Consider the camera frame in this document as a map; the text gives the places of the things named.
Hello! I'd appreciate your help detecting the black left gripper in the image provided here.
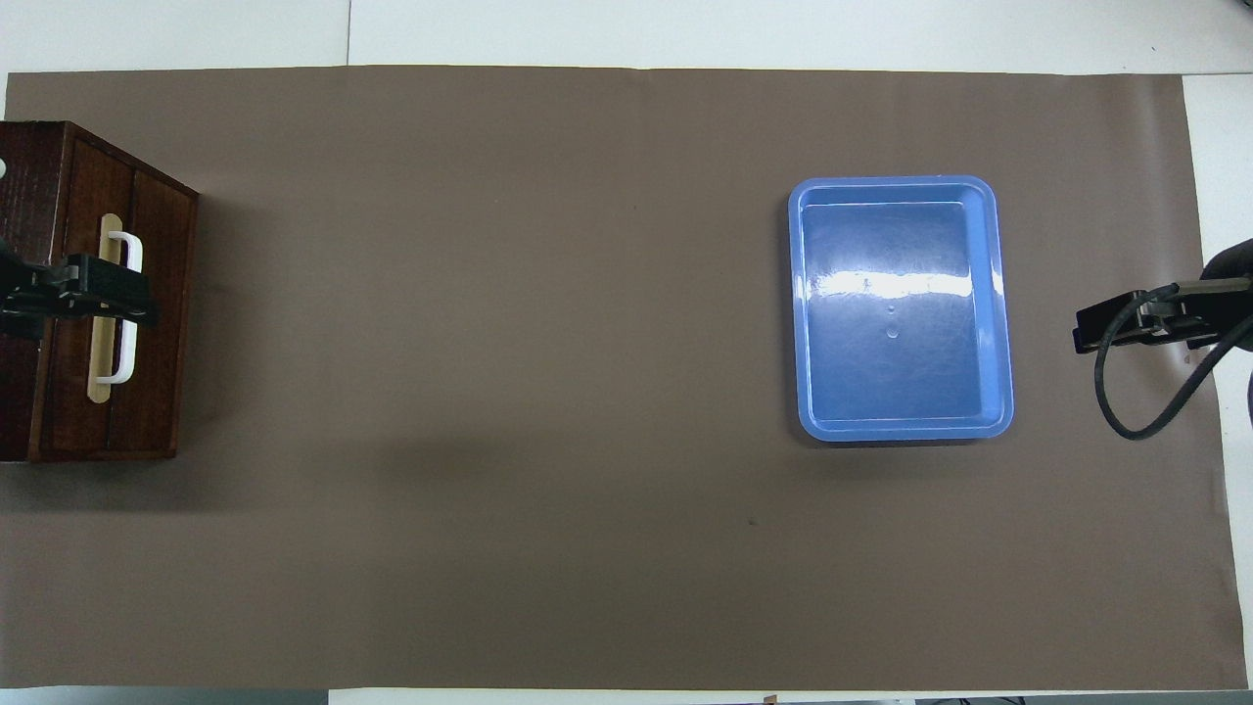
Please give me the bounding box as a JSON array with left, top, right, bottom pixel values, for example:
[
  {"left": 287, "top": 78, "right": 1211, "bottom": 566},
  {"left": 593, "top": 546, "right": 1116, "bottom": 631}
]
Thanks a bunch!
[{"left": 0, "top": 240, "right": 160, "bottom": 340}]

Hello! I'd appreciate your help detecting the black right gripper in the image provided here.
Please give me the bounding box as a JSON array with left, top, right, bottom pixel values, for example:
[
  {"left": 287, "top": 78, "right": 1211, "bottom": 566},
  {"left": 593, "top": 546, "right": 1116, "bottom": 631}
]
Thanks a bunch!
[{"left": 1073, "top": 238, "right": 1253, "bottom": 355}]

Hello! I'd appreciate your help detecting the white drawer handle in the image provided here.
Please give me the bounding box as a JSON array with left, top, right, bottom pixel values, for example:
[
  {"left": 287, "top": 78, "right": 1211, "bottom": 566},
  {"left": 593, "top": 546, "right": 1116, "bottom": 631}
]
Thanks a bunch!
[{"left": 104, "top": 231, "right": 146, "bottom": 386}]

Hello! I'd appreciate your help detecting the dark wooden drawer cabinet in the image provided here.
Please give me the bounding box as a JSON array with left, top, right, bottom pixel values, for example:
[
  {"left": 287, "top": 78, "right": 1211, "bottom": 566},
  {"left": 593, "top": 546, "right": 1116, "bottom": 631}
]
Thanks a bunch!
[{"left": 0, "top": 121, "right": 201, "bottom": 464}]

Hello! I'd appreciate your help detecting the blue plastic tray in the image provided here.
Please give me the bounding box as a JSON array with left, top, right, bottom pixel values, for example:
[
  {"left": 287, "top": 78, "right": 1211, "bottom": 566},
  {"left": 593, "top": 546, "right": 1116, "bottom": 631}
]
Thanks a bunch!
[{"left": 788, "top": 176, "right": 1015, "bottom": 444}]

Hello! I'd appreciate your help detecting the brown paper table mat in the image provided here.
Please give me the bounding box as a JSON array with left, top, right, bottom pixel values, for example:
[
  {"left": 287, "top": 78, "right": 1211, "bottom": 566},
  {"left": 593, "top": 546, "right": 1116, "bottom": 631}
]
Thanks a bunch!
[{"left": 0, "top": 64, "right": 1251, "bottom": 692}]

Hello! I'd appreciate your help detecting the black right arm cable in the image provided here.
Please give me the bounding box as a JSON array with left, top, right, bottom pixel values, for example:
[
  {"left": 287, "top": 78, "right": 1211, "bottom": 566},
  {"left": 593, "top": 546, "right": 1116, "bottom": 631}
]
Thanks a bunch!
[{"left": 1093, "top": 278, "right": 1253, "bottom": 441}]

